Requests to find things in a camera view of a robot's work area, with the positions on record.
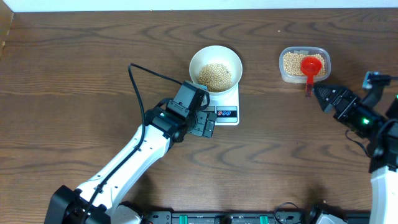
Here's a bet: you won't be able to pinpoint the red plastic measuring scoop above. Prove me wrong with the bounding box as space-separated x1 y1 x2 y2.
300 57 322 98

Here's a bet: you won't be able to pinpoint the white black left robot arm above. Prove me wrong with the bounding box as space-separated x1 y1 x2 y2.
45 106 217 223

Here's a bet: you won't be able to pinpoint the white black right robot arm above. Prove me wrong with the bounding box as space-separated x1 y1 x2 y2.
313 83 397 223

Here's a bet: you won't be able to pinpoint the white digital kitchen scale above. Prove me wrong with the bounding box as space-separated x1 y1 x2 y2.
205 84 239 126

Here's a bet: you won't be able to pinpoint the soybeans in bowl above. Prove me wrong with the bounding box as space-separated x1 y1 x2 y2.
197 63 232 92

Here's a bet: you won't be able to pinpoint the white round bowl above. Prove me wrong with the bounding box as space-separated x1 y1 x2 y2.
189 45 243 95

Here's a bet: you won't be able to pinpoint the soybeans in container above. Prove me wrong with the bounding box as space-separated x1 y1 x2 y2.
282 52 326 77

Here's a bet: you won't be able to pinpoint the clear plastic container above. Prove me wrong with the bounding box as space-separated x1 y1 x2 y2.
279 47 331 84

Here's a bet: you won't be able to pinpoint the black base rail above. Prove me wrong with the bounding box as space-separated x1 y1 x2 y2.
136 210 371 224

